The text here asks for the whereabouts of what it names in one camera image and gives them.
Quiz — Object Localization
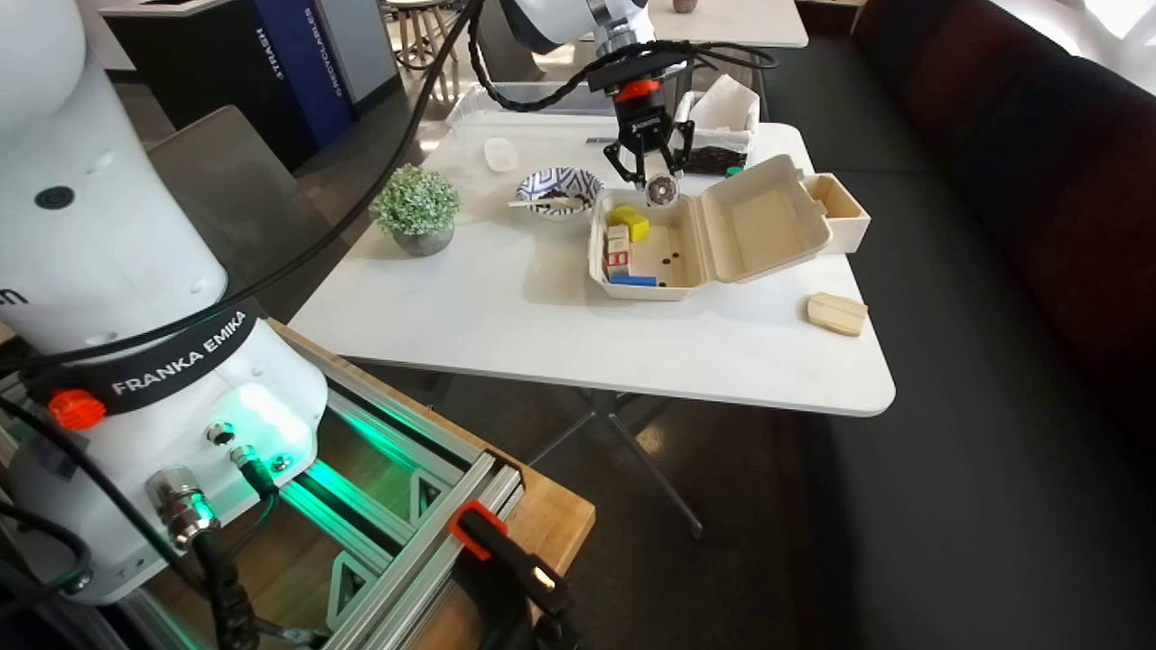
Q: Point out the clear plastic container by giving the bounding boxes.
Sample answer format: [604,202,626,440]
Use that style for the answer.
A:
[434,75,655,183]

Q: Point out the dark sofa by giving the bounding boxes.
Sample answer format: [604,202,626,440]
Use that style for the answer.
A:
[757,0,1156,650]

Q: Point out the black cable with metal plug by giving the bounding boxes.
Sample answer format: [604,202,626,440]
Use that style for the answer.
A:
[140,467,266,650]

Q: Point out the orange black clamp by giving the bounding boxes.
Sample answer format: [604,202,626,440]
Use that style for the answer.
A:
[443,499,586,650]

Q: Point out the yellow block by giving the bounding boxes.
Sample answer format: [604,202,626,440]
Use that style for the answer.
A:
[608,202,655,245]

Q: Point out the blue white patterned bowl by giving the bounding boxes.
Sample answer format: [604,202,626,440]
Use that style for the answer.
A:
[513,162,608,222]

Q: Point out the white napkin box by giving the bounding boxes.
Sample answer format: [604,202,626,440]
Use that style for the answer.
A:
[678,73,761,157]

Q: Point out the green potted plant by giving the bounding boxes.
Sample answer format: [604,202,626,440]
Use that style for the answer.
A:
[364,162,463,258]

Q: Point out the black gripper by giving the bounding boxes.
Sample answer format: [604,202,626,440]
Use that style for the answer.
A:
[598,75,700,187]

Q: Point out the yellow item in container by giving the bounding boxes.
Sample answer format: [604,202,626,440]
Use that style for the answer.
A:
[604,219,635,276]

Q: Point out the small cardboard box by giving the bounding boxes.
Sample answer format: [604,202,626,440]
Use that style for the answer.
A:
[800,170,875,255]

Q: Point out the black cabinet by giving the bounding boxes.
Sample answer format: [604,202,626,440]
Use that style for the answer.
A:
[98,0,316,173]

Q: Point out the black flat object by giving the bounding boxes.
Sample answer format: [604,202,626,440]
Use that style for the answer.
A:
[686,142,751,181]

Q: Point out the aluminium profile frame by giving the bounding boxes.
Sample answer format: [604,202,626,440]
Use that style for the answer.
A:
[119,352,526,650]

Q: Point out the wire frame chair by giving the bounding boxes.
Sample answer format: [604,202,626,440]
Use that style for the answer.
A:
[386,0,468,121]

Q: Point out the blue bin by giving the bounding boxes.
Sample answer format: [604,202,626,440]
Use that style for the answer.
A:
[249,0,360,155]

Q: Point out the gray bin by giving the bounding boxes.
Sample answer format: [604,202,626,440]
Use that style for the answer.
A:
[313,0,401,107]

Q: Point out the beige clamshell takeout box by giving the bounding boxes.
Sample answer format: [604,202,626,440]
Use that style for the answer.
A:
[586,152,833,304]

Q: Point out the oval wooden piece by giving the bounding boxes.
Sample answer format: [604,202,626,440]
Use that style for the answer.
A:
[800,290,870,339]

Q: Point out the gray chair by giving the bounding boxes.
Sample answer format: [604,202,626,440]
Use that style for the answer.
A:
[140,102,352,323]

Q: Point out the black base cable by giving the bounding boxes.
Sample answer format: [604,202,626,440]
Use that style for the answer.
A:
[0,346,195,650]

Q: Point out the metal table leg frame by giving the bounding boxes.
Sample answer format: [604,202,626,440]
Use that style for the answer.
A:
[525,391,706,541]

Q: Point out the orange cable connector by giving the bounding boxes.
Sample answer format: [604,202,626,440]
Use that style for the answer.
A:
[44,385,107,440]

